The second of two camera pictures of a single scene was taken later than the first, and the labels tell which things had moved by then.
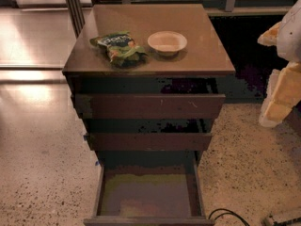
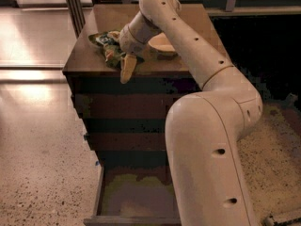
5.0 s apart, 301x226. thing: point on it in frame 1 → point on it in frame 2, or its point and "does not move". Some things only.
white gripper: [292, 37] → [127, 43]
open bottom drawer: [150, 187] does not move
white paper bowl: [166, 43] does not move
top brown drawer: [150, 106] does not move
